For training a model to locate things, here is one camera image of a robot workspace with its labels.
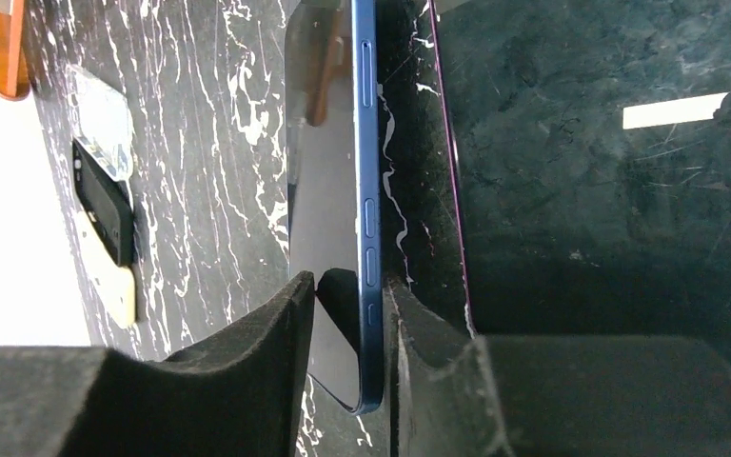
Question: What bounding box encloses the black phone case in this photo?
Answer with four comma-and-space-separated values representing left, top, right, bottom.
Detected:
71, 139, 134, 267

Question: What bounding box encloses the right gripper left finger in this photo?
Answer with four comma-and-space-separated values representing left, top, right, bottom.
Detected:
0, 271, 314, 456

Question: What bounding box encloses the wooden shelf rack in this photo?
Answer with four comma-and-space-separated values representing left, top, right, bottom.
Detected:
0, 0, 30, 101

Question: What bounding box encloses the purple phone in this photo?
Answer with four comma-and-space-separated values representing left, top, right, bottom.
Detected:
430, 0, 731, 366

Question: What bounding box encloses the beige white phone case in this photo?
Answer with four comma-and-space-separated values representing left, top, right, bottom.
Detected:
74, 211, 136, 329

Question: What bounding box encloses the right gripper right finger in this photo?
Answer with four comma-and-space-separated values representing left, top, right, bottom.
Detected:
387, 280, 731, 456

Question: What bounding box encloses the clear phone case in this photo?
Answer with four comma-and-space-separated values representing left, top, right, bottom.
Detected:
66, 64, 134, 182

